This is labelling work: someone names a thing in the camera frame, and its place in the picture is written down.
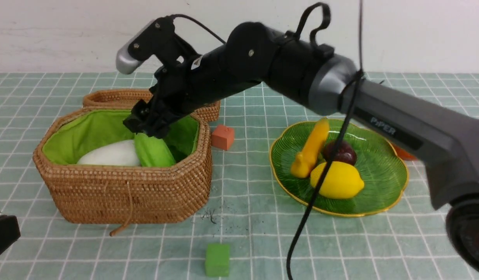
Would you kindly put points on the orange foam cube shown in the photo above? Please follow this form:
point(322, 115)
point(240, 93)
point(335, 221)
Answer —
point(223, 137)

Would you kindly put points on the woven wicker basket lid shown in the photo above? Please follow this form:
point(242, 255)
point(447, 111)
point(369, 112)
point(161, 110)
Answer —
point(128, 97)

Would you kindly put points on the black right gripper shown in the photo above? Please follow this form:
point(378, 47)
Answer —
point(181, 88)

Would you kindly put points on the green foam cube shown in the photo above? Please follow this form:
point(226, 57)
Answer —
point(217, 260)

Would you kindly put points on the green toy gourd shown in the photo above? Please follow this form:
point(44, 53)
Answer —
point(152, 152)

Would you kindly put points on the yellow toy banana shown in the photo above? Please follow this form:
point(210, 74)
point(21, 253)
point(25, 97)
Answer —
point(305, 160)

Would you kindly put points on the yellow toy lemon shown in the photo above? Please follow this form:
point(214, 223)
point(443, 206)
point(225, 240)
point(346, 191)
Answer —
point(343, 181)

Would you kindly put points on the woven wicker basket green lining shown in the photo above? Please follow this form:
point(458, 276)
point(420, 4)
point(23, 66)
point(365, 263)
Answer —
point(96, 194)

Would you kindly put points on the orange toy persimmon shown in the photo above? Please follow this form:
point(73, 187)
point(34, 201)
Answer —
point(404, 155)

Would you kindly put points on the green checkered tablecloth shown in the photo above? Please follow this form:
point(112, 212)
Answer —
point(247, 209)

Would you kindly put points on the dark purple toy mangosteen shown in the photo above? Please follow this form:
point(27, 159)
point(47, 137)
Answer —
point(345, 153)

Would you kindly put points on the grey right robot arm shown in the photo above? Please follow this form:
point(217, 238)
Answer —
point(296, 66)

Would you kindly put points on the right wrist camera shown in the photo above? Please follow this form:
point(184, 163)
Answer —
point(158, 38)

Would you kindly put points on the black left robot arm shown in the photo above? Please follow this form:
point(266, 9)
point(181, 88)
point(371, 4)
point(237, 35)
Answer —
point(9, 231)

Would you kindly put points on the white toy radish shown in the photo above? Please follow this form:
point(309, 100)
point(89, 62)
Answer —
point(122, 153)

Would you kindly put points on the green leaf-shaped glass plate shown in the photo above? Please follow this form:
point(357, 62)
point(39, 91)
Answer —
point(384, 174)

